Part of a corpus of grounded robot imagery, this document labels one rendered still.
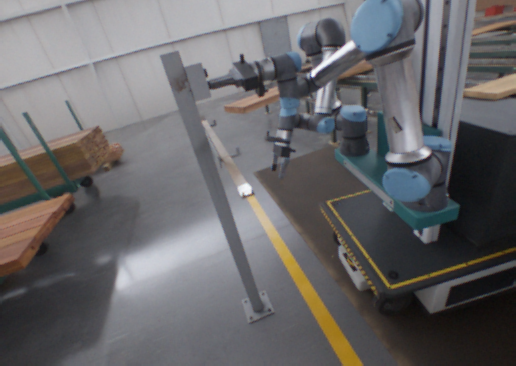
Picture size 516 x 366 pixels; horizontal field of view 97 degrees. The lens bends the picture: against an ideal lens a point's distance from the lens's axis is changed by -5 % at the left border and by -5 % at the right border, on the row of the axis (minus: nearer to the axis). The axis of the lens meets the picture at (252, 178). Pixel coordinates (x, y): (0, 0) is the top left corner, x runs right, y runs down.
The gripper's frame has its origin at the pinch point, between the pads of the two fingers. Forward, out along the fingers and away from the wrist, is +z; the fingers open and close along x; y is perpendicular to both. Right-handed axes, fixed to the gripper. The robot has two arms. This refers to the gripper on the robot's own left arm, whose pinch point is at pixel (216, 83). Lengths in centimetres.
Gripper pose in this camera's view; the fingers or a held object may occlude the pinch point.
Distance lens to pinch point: 88.9
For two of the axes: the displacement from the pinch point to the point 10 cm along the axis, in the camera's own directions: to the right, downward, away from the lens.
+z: -9.3, 3.3, -1.6
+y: -0.8, -6.2, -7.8
